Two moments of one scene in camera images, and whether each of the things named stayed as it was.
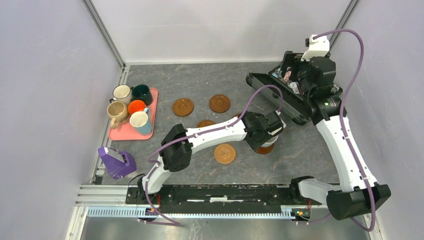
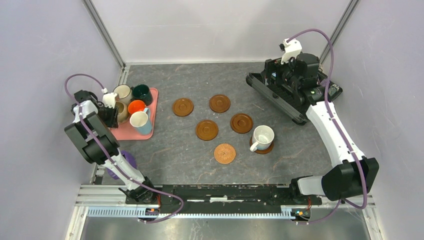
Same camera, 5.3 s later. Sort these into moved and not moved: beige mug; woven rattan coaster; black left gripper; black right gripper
Moved: black left gripper; black right gripper
Not moved: woven rattan coaster; beige mug
